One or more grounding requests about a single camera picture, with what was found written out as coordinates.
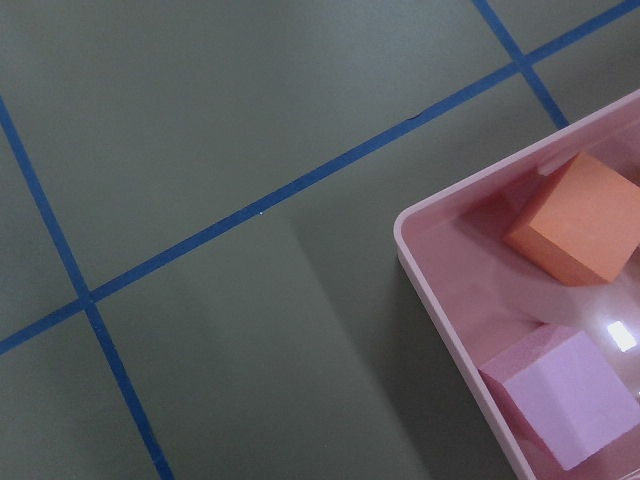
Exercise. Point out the orange foam cube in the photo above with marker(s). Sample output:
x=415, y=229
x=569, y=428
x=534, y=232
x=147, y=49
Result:
x=582, y=225

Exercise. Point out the pink foam cube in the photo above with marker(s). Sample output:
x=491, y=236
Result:
x=556, y=387

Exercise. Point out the pink plastic bin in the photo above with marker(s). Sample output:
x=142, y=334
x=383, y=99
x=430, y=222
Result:
x=482, y=296

